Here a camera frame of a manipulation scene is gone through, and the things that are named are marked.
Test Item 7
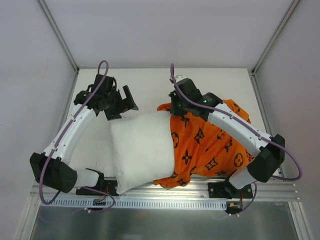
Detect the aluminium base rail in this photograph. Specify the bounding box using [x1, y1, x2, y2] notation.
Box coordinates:
[29, 176, 300, 201]

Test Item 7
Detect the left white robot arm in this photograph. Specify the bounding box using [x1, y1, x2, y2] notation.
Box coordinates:
[29, 74, 139, 195]

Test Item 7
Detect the white slotted cable duct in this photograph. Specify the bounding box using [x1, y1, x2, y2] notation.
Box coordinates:
[51, 198, 227, 211]

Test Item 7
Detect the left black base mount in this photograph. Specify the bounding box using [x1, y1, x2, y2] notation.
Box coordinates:
[75, 180, 119, 197]

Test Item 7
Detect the orange patterned pillowcase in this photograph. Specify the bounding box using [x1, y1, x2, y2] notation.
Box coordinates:
[153, 113, 254, 188]

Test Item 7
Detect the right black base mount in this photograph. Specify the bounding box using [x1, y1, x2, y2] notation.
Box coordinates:
[208, 182, 253, 200]

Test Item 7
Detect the white pillow insert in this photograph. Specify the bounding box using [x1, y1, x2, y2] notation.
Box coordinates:
[110, 111, 175, 195]

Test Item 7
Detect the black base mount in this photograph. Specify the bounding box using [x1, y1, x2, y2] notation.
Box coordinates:
[208, 182, 253, 200]
[75, 180, 119, 197]

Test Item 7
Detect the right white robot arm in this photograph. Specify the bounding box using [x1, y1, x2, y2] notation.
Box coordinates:
[159, 76, 285, 199]

